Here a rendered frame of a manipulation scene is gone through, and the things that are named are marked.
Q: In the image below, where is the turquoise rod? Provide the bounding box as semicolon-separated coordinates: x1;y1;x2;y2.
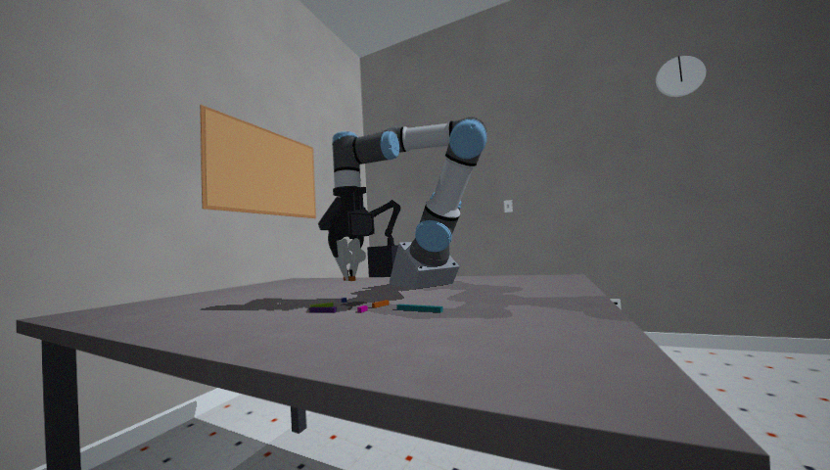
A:
396;305;443;312

